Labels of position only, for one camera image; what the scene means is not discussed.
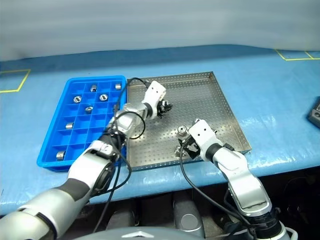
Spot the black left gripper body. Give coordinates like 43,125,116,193
155,98,168,119

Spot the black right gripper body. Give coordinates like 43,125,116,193
181,136,201,160

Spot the perforated steel tray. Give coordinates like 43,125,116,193
126,71,252,172

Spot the blue plastic compartment tray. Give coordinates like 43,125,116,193
36,75,129,173

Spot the grey rounded shape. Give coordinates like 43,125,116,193
172,193,207,239

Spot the dark rounded shape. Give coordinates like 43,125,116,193
106,209,136,231

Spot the blue plastic table cover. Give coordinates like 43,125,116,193
0,44,320,216

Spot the silver robot torso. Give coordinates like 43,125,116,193
82,226,204,240

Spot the dark grey device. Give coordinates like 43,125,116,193
306,96,320,130

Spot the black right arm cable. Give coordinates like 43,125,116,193
179,144,259,240

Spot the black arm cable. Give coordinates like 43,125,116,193
179,144,259,240
93,77,151,234

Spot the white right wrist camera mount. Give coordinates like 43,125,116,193
188,119,223,161

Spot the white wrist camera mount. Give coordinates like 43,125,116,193
188,119,223,161
141,80,167,118

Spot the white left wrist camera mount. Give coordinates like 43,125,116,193
141,80,167,118

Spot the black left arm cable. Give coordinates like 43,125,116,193
93,77,151,234

